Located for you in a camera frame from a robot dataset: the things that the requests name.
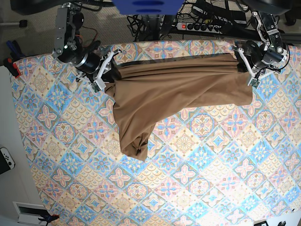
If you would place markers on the patterned tile tablecloth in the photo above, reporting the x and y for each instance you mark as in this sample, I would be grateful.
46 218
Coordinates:
207 166

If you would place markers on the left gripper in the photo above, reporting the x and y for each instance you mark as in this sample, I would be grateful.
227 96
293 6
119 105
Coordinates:
260 61

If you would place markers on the white power strip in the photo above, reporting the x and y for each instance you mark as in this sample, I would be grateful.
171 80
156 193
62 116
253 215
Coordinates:
210 28

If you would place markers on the orange black bottom clamp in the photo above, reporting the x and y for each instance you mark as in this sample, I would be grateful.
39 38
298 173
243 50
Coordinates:
48 218

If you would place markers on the white box with window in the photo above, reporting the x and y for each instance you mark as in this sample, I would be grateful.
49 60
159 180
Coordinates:
29 214

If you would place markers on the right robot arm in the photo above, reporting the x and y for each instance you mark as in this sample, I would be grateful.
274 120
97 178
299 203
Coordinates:
68 43

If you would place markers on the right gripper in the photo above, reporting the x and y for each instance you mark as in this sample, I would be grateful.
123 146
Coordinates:
97 70

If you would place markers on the blue black clamp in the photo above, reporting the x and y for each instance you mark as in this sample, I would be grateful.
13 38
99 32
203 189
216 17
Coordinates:
15 49

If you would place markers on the brown t-shirt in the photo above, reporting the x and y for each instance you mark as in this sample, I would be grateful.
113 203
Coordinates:
149 93

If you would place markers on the game console controller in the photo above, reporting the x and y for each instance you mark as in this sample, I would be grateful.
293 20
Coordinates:
6 161

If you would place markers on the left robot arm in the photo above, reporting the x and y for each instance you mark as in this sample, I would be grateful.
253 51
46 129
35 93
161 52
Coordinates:
266 26

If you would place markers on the red black clamp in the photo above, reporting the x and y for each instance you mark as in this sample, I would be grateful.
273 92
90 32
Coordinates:
12 67

